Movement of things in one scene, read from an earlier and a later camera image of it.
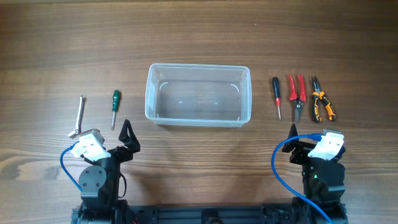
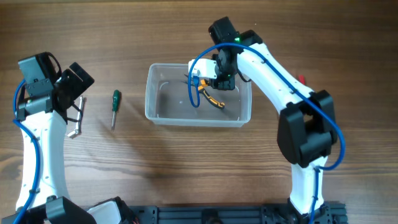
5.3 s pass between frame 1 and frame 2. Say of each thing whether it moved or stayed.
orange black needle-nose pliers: moved
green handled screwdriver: stayed
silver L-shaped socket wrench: stayed
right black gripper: moved
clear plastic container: stayed
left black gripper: moved
